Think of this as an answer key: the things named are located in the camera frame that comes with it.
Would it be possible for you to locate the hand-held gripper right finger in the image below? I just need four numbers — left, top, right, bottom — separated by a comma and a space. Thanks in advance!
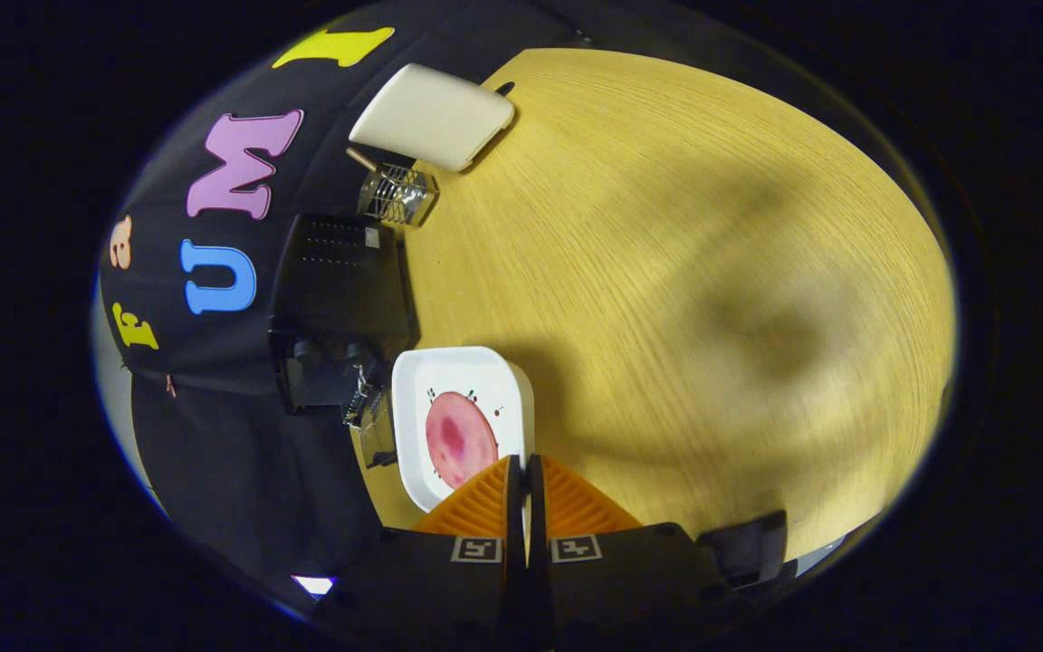
526, 455, 744, 652

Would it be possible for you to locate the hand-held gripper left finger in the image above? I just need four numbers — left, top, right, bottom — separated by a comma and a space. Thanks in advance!
313, 455, 531, 652

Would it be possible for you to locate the pink ham slice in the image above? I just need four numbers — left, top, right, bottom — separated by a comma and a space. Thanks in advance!
426, 391, 500, 491

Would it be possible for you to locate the white square plate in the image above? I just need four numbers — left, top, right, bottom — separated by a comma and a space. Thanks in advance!
392, 347, 536, 513

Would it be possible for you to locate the black toaster oven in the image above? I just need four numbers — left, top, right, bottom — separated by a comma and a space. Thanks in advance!
268, 213, 418, 470

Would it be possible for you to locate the white bread toaster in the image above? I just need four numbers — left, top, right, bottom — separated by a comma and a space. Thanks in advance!
349, 63, 516, 173

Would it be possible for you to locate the black backdrop cloth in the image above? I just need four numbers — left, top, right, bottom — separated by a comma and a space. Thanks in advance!
98, 18, 595, 603

